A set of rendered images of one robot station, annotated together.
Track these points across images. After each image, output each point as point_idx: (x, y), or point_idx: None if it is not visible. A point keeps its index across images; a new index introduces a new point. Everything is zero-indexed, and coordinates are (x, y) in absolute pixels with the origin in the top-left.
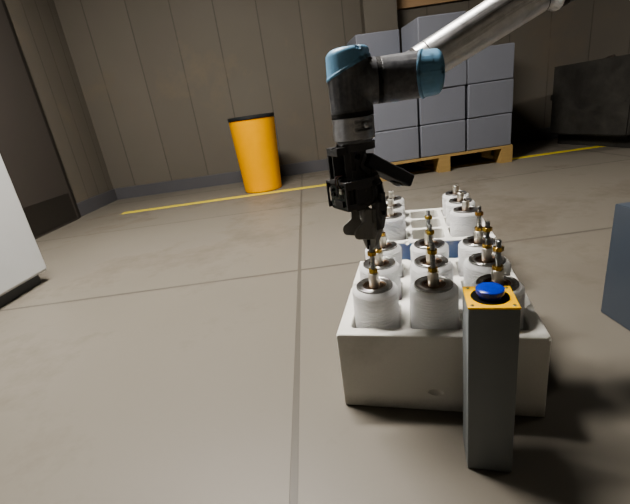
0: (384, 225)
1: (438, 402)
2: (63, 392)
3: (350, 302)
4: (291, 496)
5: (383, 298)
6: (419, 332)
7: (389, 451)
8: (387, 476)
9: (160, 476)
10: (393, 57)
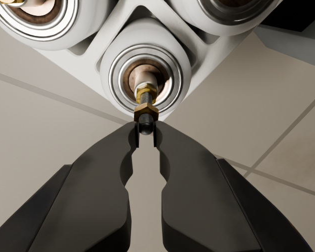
0: (230, 165)
1: None
2: None
3: (80, 74)
4: None
5: (188, 89)
6: (228, 43)
7: (213, 87)
8: (227, 100)
9: (138, 198)
10: None
